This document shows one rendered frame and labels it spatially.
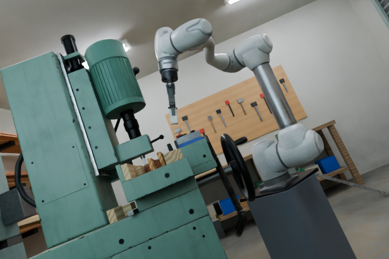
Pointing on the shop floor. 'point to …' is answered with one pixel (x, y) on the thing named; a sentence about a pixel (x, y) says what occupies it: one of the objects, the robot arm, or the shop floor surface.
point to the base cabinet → (180, 244)
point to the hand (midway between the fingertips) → (173, 116)
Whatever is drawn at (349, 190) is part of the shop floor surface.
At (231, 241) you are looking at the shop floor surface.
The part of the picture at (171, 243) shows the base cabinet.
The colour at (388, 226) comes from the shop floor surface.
